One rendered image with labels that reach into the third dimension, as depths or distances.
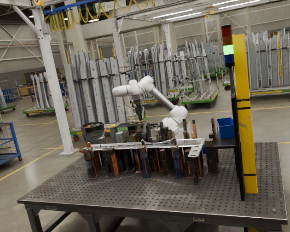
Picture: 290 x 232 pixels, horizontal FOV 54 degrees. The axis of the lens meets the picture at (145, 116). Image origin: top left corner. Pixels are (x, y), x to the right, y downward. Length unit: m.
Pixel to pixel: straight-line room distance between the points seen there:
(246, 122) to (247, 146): 0.20
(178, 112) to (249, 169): 1.48
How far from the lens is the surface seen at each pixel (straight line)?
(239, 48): 2.31
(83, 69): 7.83
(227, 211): 2.41
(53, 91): 6.76
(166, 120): 3.71
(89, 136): 5.92
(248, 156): 2.49
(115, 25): 9.61
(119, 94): 3.06
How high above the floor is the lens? 1.97
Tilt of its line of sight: 12 degrees down
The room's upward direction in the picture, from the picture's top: 9 degrees counter-clockwise
